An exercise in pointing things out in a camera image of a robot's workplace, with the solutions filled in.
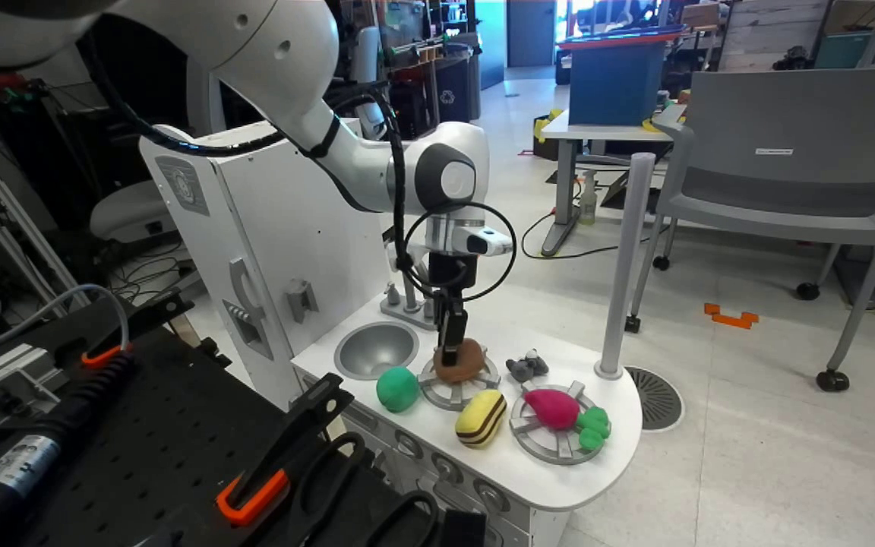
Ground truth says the white side table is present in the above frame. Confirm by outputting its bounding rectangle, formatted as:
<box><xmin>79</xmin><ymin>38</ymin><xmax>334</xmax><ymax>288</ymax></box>
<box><xmin>542</xmin><ymin>103</ymin><xmax>687</xmax><ymax>257</ymax></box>

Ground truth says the blue storage bin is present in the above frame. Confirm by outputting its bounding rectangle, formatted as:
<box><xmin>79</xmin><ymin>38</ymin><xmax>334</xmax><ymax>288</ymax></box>
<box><xmin>564</xmin><ymin>34</ymin><xmax>672</xmax><ymax>124</ymax></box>

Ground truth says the silver toy sink bowl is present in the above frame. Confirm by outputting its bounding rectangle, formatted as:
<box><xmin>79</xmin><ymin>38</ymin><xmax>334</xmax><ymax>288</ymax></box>
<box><xmin>334</xmin><ymin>323</ymin><xmax>418</xmax><ymax>380</ymax></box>

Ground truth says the green plush leaf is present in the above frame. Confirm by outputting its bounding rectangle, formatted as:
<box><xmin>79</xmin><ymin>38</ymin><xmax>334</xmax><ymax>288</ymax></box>
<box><xmin>577</xmin><ymin>407</ymin><xmax>610</xmax><ymax>453</ymax></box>

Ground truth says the yellow black striped plush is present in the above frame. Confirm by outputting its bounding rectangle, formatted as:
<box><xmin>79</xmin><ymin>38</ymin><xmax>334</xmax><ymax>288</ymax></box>
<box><xmin>456</xmin><ymin>390</ymin><xmax>507</xmax><ymax>445</ymax></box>

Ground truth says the pink plush fruit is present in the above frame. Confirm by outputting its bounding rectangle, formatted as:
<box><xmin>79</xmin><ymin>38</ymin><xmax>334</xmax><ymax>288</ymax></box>
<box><xmin>525</xmin><ymin>390</ymin><xmax>580</xmax><ymax>430</ymax></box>

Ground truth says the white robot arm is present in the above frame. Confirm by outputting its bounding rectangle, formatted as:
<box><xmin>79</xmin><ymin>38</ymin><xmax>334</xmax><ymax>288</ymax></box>
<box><xmin>0</xmin><ymin>0</ymin><xmax>490</xmax><ymax>269</ymax></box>

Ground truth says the orange handled black clamp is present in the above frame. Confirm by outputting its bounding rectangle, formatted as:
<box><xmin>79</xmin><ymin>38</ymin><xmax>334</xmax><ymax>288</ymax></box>
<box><xmin>216</xmin><ymin>372</ymin><xmax>352</xmax><ymax>528</ymax></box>

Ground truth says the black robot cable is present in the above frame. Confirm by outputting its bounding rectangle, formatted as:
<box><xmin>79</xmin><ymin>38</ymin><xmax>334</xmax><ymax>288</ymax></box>
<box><xmin>82</xmin><ymin>38</ymin><xmax>524</xmax><ymax>307</ymax></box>

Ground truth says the silver toy faucet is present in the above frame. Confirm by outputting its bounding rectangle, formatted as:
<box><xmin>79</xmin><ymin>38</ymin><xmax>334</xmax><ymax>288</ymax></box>
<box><xmin>381</xmin><ymin>269</ymin><xmax>435</xmax><ymax>328</ymax></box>

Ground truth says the grey office chair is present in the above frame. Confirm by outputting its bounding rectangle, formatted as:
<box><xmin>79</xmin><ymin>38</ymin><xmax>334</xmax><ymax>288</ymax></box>
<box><xmin>627</xmin><ymin>66</ymin><xmax>875</xmax><ymax>393</ymax></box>

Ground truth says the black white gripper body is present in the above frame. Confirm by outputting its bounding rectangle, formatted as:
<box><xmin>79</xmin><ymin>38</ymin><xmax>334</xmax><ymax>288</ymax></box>
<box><xmin>425</xmin><ymin>206</ymin><xmax>515</xmax><ymax>298</ymax></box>

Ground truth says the grey vertical pole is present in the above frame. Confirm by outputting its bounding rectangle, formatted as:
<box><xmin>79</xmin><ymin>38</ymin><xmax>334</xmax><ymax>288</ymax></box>
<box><xmin>596</xmin><ymin>152</ymin><xmax>657</xmax><ymax>380</ymax></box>

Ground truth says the black metal workbench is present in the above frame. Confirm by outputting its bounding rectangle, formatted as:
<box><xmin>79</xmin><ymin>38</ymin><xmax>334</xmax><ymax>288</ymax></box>
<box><xmin>0</xmin><ymin>334</ymin><xmax>486</xmax><ymax>547</ymax></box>

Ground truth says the small dark toy piece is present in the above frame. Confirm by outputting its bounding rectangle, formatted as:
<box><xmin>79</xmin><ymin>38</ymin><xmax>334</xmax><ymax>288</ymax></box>
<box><xmin>507</xmin><ymin>353</ymin><xmax>550</xmax><ymax>384</ymax></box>

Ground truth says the green plush ball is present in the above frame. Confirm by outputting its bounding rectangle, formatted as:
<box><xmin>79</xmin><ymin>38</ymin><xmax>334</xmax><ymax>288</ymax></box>
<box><xmin>376</xmin><ymin>366</ymin><xmax>420</xmax><ymax>414</ymax></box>

